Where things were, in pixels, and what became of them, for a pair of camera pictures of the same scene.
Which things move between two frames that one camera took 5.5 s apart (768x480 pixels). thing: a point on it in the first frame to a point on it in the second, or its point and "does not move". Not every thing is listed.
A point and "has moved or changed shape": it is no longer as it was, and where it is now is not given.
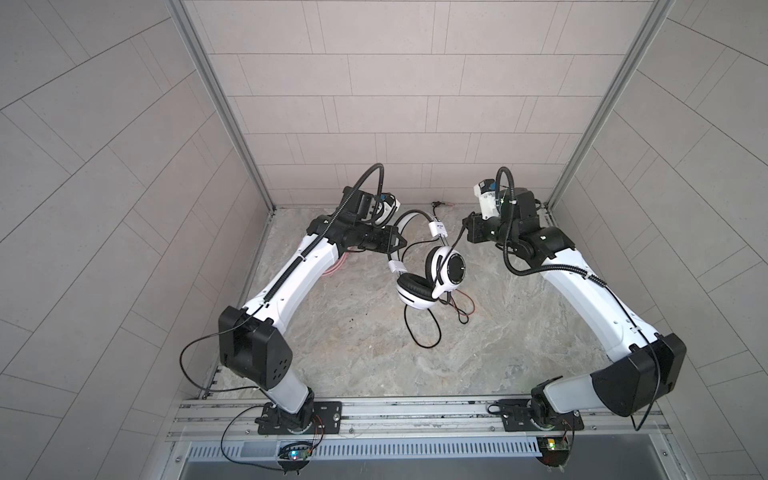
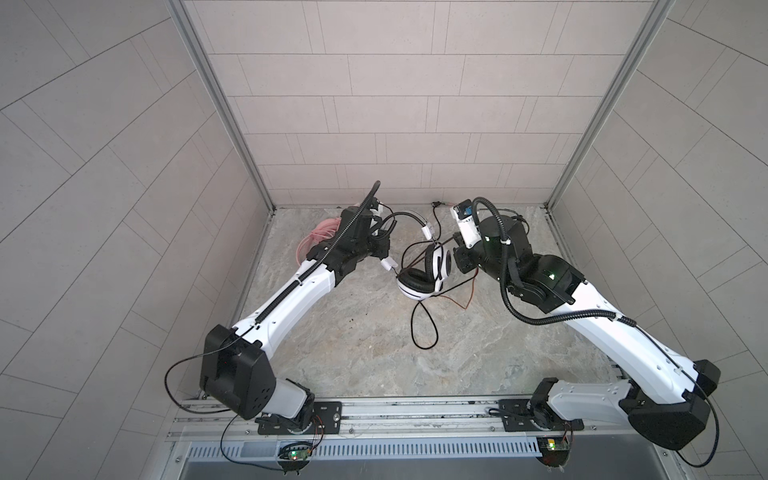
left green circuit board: (294, 456) does not move
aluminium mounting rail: (424, 419) does not move
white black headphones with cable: (426, 264) has moved or changed shape
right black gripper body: (483, 230) to (468, 257)
